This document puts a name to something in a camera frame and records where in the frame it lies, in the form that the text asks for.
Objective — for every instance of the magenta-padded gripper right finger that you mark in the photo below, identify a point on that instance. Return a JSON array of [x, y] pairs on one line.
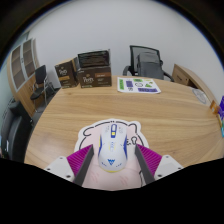
[[150, 160]]

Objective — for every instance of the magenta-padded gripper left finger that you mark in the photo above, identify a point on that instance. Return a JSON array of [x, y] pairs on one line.
[[78, 160]]

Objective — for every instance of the white blue yellow computer mouse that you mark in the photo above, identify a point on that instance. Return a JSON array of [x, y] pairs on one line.
[[112, 150]]

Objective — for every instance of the pink cartoon-shaped mouse pad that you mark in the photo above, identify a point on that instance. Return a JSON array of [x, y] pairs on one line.
[[90, 133]]

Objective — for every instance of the black leather armchair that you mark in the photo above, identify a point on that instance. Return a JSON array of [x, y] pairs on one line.
[[15, 130]]

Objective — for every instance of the white green printed sheet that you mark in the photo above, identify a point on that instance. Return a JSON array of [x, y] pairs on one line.
[[138, 85]]

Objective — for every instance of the blue packet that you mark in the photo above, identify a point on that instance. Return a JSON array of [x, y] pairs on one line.
[[222, 129]]

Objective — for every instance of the brown cardboard box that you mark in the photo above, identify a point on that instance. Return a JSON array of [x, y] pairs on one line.
[[215, 107]]

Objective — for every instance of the wide dark brown carton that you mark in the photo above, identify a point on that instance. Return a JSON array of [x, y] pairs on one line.
[[95, 77]]

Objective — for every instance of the black visitor chair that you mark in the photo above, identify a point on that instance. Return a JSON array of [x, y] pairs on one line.
[[41, 83]]

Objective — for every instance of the narrow dark brown carton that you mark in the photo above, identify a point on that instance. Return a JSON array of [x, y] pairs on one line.
[[66, 74]]

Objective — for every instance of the grey mesh office chair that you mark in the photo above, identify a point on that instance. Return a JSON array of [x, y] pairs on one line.
[[148, 65]]

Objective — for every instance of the open black box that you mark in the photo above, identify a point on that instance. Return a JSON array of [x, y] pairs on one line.
[[94, 59]]

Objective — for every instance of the wooden cabinet shelf unit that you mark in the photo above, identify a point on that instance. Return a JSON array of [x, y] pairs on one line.
[[21, 71]]

